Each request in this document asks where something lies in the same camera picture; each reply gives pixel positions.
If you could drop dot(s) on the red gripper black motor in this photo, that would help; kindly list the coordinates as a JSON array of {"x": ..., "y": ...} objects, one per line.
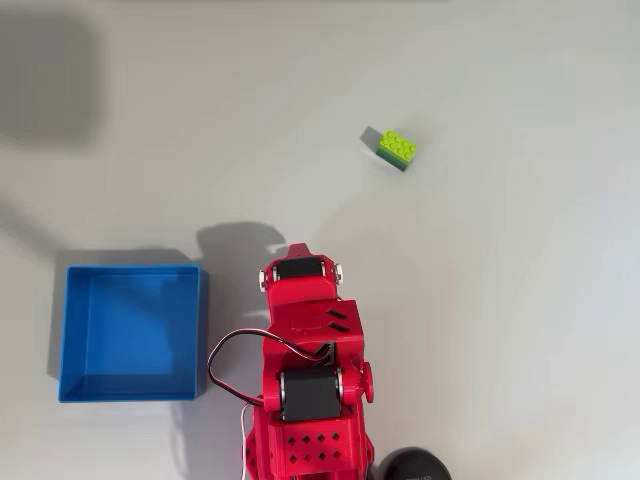
[{"x": 303, "y": 288}]

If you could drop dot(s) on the green lego brick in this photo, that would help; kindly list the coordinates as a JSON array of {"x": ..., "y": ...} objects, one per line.
[{"x": 397, "y": 147}]

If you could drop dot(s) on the red robot arm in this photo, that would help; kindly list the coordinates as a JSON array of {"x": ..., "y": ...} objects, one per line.
[{"x": 310, "y": 445}]

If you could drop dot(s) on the blue square plastic bin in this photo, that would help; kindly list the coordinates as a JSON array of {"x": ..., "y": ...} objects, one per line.
[{"x": 135, "y": 335}]

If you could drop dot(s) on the black round object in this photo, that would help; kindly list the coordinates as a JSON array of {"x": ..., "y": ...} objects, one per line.
[{"x": 415, "y": 465}]

